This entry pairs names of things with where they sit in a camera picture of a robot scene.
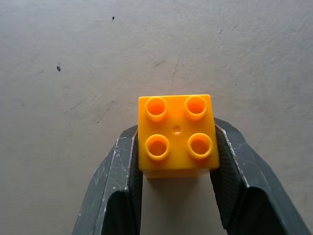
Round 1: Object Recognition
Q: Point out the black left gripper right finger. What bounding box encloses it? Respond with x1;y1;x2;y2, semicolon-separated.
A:
208;117;312;235

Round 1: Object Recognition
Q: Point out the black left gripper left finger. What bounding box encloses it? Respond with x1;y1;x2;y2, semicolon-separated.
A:
71;124;143;235

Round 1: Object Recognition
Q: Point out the yellow studded building block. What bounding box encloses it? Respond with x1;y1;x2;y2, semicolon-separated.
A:
137;94;220;179

